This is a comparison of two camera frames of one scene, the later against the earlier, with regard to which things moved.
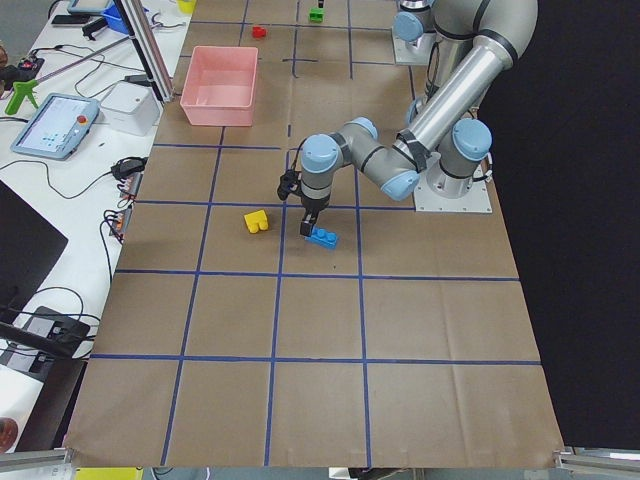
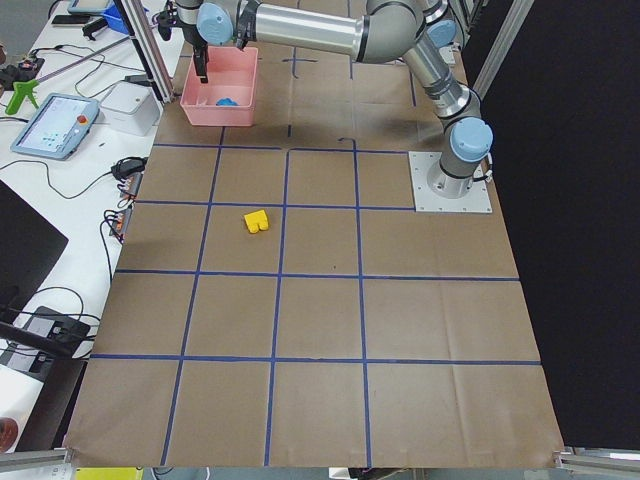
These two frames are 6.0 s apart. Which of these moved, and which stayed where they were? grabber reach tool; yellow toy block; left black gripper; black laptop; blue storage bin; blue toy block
Moved: left black gripper; blue toy block
Stayed: yellow toy block; blue storage bin; grabber reach tool; black laptop
